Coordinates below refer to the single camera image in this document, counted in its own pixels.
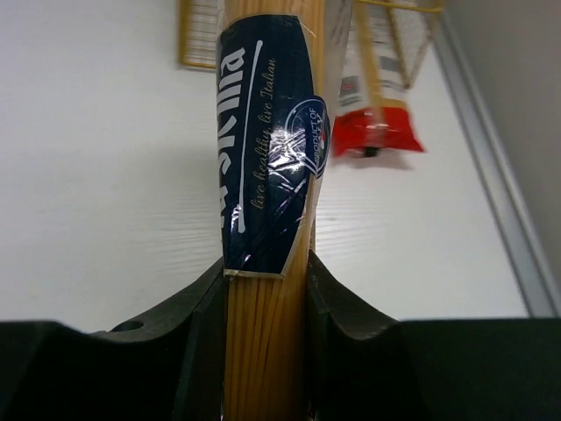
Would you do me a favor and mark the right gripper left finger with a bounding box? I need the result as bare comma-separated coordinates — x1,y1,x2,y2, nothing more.
1,262,228,420

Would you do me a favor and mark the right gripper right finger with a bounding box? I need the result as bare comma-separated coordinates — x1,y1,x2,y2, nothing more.
306,255,560,420

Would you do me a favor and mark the dark blue spaghetti bag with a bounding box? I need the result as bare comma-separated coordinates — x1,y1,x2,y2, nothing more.
216,1,330,420

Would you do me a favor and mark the red white spaghetti bag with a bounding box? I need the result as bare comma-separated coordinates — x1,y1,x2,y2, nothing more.
332,3,425,158

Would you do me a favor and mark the yellow wire shelf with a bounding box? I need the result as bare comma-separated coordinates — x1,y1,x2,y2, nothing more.
177,1,445,89

